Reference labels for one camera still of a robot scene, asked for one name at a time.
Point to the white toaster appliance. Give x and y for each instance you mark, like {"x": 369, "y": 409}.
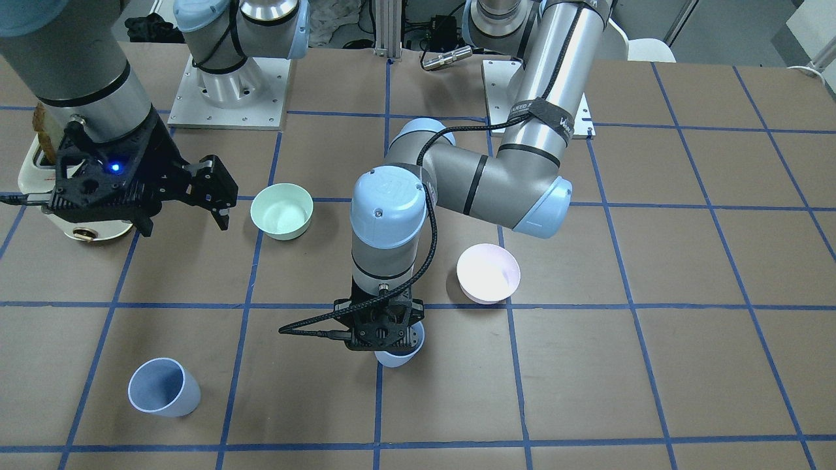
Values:
{"x": 37, "y": 175}

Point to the mint green bowl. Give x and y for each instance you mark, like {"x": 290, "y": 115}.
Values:
{"x": 282, "y": 211}

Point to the blue plastic cup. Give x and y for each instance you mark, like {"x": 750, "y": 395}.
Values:
{"x": 163, "y": 387}

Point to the white chair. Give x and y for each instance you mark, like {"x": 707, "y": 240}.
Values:
{"x": 616, "y": 46}

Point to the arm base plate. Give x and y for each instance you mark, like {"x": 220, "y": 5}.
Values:
{"x": 251, "y": 98}
{"x": 502, "y": 80}

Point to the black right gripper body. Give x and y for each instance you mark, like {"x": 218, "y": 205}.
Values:
{"x": 164, "y": 158}

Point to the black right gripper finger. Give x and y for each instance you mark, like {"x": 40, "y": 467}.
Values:
{"x": 212, "y": 188}

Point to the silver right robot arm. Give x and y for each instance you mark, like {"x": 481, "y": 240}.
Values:
{"x": 66, "y": 55}

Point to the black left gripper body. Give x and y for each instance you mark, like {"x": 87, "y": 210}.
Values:
{"x": 356, "y": 291}

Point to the pink bowl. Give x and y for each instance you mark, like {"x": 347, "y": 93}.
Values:
{"x": 487, "y": 273}

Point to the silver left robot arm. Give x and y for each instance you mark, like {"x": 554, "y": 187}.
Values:
{"x": 505, "y": 173}

